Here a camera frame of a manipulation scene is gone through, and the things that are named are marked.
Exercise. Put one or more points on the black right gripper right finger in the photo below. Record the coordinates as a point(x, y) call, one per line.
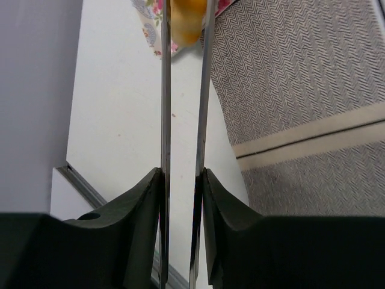
point(247, 250)

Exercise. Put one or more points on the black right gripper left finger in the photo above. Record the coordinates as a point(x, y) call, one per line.
point(110, 247)

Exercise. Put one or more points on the metal tongs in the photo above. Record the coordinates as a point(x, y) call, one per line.
point(166, 143)

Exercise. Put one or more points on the yellow glazed bread bun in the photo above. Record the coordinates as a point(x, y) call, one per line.
point(186, 21)

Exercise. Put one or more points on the blue grey patchwork placemat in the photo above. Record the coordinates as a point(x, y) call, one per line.
point(301, 88)

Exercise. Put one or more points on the floral serving tray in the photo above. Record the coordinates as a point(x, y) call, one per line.
point(151, 15)

